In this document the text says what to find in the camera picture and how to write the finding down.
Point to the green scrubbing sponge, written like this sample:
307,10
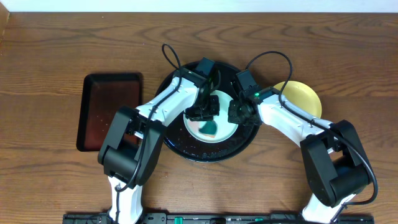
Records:
209,129

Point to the black rectangular water tray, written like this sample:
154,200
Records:
102,95

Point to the yellow plate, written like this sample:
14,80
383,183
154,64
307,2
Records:
303,97

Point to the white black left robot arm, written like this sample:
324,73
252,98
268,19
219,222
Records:
131,149

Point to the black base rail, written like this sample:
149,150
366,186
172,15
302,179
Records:
163,218

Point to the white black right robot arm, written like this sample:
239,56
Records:
336,165

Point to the round black serving tray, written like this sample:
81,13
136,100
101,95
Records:
180,141

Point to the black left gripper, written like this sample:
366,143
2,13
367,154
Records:
201,112

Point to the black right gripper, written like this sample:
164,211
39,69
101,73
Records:
232,116

